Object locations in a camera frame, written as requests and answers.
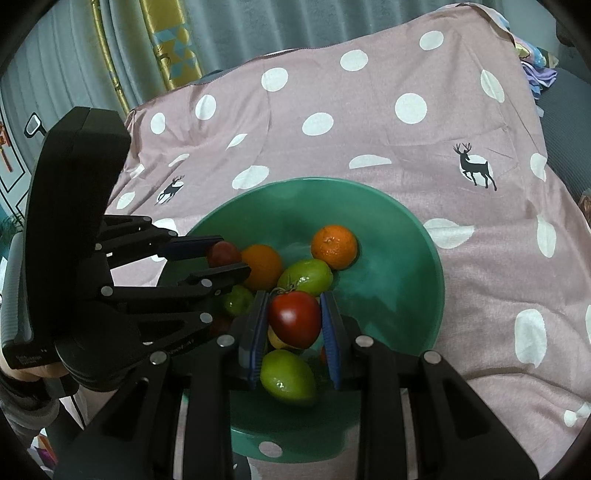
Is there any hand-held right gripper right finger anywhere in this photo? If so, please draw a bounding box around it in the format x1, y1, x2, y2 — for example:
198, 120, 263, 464
320, 291, 540, 480

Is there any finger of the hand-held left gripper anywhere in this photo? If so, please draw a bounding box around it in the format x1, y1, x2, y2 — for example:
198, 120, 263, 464
98, 215, 225, 269
102, 262, 253, 346

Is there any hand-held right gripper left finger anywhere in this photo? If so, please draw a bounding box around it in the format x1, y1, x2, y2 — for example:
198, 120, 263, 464
54, 290, 271, 480

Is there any small yellow cherry tomato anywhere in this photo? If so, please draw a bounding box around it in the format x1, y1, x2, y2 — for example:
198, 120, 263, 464
268, 325, 301, 350

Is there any small red cherry tomato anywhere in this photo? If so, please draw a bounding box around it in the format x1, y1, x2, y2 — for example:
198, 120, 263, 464
207, 240, 242, 268

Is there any green jujube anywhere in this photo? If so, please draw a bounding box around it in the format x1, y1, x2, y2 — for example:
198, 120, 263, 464
276, 259, 334, 297
223, 285, 254, 317
260, 349, 317, 402

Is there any orange mandarin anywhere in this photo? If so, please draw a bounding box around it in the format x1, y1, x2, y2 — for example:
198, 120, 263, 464
310, 224, 358, 271
240, 244, 284, 292

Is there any red cherry tomato with stem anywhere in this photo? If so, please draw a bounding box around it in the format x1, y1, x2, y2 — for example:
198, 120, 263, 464
269, 290, 322, 350

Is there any green plastic bowl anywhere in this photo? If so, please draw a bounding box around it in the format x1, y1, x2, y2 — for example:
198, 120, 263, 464
157, 178, 446, 461

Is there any person's left forearm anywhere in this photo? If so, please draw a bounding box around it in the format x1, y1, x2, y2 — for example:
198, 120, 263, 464
0, 376, 81, 439

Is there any person's left hand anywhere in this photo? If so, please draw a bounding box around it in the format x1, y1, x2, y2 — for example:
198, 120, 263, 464
0, 357, 64, 384

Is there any black upright vacuum cleaner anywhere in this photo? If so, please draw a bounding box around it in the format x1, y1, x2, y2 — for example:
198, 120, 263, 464
23, 113, 47, 139

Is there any grey pleated curtain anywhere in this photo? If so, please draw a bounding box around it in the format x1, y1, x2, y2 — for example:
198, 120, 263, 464
0, 0, 130, 153
194, 0, 467, 79

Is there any gold patterned curtain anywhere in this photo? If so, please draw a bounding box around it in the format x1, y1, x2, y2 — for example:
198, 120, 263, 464
90, 0, 204, 112

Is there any pink polka dot blanket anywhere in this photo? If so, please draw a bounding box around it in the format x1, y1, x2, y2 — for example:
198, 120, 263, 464
108, 2, 591, 480

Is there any grey textured cushion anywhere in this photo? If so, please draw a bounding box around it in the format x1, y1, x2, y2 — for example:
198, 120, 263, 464
538, 18, 591, 232

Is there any pastel patterned cloth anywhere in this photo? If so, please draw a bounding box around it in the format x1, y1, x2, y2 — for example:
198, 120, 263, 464
510, 32, 561, 107

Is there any red knot wall ornament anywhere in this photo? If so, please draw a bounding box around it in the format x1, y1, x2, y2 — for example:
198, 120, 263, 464
0, 122, 12, 174

